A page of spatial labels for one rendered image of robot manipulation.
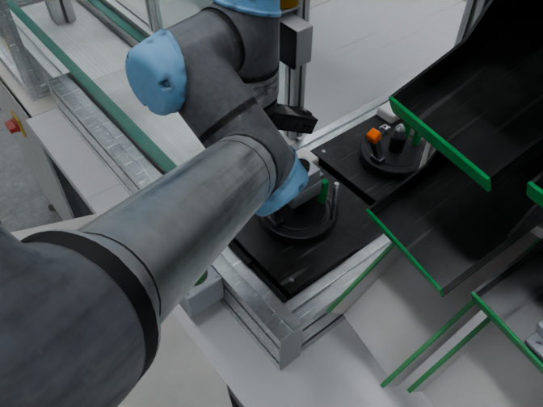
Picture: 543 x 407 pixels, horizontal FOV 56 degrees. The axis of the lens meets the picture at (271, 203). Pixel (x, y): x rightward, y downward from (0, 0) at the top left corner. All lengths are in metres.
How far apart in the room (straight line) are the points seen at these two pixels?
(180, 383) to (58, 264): 0.66
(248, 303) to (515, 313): 0.41
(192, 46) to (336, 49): 1.10
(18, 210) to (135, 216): 2.20
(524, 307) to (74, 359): 0.47
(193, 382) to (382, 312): 0.33
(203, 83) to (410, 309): 0.42
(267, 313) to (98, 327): 0.59
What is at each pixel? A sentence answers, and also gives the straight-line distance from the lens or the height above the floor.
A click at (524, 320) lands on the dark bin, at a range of 0.59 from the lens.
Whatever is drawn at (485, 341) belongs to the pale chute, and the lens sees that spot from 0.72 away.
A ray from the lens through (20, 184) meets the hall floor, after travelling 2.62.
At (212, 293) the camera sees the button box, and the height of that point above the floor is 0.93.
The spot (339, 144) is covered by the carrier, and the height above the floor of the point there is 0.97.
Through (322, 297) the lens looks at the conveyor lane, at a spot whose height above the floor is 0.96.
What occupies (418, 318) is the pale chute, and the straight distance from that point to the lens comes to 0.73.
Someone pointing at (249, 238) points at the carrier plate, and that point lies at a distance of 0.89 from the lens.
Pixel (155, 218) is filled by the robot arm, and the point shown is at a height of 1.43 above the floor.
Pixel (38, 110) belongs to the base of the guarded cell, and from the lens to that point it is 1.47.
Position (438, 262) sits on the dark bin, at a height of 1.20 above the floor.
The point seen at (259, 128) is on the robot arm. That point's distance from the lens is 0.52.
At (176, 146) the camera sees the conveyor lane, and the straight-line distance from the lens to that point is 1.16.
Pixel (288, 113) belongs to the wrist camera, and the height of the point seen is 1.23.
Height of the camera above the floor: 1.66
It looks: 47 degrees down
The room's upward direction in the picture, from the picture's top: straight up
